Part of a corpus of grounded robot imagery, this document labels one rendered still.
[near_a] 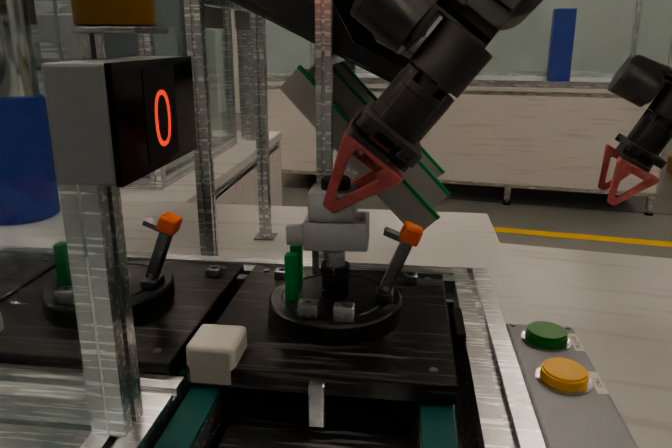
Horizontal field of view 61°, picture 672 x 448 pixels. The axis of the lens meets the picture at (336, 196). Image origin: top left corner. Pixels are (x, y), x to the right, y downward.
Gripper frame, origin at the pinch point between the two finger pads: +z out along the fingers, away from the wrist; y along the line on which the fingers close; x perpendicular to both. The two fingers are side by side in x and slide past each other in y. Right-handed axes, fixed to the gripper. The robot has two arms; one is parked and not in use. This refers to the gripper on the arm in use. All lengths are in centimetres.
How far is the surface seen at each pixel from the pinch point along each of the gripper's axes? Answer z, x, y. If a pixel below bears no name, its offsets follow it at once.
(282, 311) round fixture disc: 11.7, 2.9, 3.9
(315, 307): 8.5, 4.9, 5.3
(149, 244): 45, -18, -46
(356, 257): 20, 14, -44
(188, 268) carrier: 22.7, -7.6, -10.2
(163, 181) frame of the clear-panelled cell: 53, -30, -88
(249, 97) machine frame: 40, -35, -165
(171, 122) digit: -1.9, -13.6, 16.8
